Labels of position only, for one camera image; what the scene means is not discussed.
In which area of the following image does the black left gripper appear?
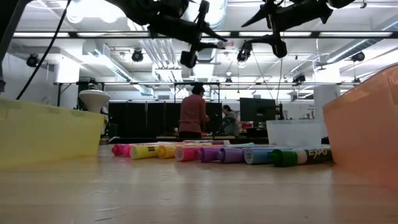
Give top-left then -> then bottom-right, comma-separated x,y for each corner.
148,0 -> 229,69

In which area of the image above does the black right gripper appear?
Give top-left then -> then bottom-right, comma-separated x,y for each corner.
241,0 -> 335,58

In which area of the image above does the red Expo marker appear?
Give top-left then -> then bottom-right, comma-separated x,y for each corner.
183,139 -> 231,146

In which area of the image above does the teal highlighter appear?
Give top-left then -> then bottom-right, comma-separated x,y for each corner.
228,142 -> 256,149

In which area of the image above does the purple highlighter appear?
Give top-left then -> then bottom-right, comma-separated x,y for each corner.
195,146 -> 223,164
216,147 -> 247,165

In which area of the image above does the golden yellow highlighter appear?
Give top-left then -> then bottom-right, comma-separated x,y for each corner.
156,144 -> 180,161

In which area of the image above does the green Expo marker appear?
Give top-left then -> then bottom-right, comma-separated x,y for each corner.
270,146 -> 333,168

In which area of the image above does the black ceiling spotlight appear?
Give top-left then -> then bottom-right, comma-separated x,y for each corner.
351,51 -> 366,63
292,73 -> 307,85
235,39 -> 254,63
131,49 -> 144,63
25,54 -> 40,68

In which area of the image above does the person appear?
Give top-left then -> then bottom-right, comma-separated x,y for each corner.
217,104 -> 240,137
177,84 -> 211,140

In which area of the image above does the black monitor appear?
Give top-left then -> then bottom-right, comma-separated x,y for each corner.
239,97 -> 277,123

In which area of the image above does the white pillar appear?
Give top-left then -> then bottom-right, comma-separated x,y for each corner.
313,84 -> 342,121

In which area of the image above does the black partition curtain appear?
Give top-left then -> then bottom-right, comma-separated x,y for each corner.
108,101 -> 223,138

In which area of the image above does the clear plastic bin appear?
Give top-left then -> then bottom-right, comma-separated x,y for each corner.
266,119 -> 326,147

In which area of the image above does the white bulb table lamp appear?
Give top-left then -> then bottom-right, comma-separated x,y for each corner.
77,89 -> 111,114

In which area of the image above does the orange translucent plastic bin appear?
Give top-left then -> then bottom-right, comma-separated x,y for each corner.
322,63 -> 398,191

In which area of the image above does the yellow translucent plastic bin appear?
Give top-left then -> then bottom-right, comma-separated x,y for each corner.
0,98 -> 106,170

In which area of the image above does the silver ceiling air duct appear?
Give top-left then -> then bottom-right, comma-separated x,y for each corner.
183,0 -> 229,97

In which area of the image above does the black overhead frame beam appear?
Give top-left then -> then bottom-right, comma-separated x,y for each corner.
12,30 -> 398,39

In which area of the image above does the black aluminium table frame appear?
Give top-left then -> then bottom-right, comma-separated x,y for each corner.
107,136 -> 270,145

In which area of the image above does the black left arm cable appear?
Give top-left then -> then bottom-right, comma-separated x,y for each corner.
15,0 -> 72,101

